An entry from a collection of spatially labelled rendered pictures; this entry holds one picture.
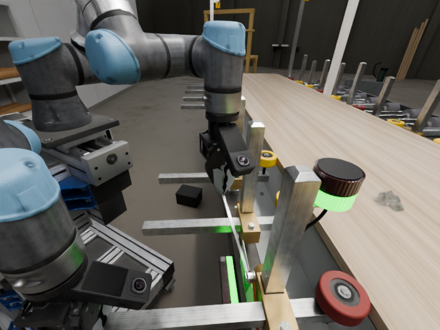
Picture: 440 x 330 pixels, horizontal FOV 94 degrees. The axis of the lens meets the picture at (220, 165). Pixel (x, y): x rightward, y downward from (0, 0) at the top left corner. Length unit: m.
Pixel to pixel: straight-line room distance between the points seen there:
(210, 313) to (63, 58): 0.71
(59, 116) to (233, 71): 0.53
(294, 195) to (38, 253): 0.29
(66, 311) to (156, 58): 0.39
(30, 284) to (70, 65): 0.57
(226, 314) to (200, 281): 1.02
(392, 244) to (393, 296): 0.13
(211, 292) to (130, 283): 1.08
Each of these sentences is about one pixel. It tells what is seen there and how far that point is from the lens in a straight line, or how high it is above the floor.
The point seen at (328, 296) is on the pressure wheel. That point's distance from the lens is 0.45.
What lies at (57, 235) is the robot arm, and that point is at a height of 1.09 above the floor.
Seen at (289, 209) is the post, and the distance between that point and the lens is 0.29.
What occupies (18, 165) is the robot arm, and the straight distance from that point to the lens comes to 0.25.
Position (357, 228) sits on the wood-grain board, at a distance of 0.61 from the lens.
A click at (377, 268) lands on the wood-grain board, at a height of 0.90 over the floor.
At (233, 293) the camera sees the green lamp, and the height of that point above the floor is 0.70.
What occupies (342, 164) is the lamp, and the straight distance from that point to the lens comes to 0.32.
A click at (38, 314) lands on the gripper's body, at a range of 0.41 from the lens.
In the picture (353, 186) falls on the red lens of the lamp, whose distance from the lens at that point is 0.29.
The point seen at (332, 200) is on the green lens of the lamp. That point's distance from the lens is 0.30.
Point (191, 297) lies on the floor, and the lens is 1.42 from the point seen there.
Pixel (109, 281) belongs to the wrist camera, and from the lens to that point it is 0.37.
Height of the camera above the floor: 1.27
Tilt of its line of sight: 31 degrees down
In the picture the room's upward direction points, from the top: 2 degrees clockwise
